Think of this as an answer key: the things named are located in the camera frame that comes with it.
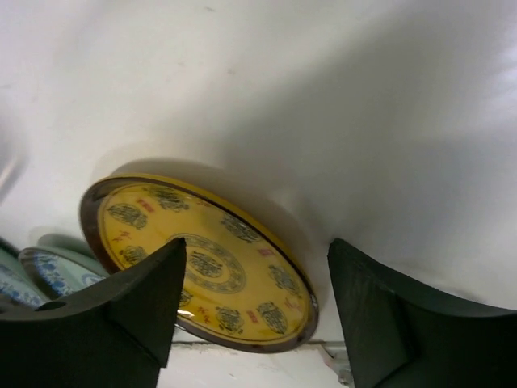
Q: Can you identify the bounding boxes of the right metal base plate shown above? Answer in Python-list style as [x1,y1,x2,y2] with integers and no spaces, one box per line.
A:
[321,342,355,387]

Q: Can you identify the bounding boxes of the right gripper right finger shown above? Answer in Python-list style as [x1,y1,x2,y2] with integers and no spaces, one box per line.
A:
[327,238,516,387]

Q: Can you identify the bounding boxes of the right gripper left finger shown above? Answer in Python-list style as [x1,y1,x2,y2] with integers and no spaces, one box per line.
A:
[1,238,187,387]

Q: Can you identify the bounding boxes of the yellow patterned plate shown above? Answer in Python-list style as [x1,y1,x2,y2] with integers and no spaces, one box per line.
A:
[79,158,319,353]

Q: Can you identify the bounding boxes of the teal patterned plate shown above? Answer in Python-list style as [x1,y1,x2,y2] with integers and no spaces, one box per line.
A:
[18,234,109,300]
[1,238,49,309]

